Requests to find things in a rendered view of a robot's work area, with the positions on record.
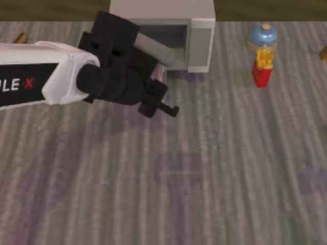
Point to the white toy microwave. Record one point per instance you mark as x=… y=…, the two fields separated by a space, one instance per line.
x=201 y=46

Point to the red box of french fries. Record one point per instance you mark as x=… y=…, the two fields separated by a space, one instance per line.
x=262 y=71

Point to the blue service bell wooden base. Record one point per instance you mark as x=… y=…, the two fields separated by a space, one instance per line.
x=263 y=35

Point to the brown bread loaf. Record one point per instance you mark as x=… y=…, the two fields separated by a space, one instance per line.
x=20 y=38

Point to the brown round bread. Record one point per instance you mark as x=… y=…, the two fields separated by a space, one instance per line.
x=323 y=54

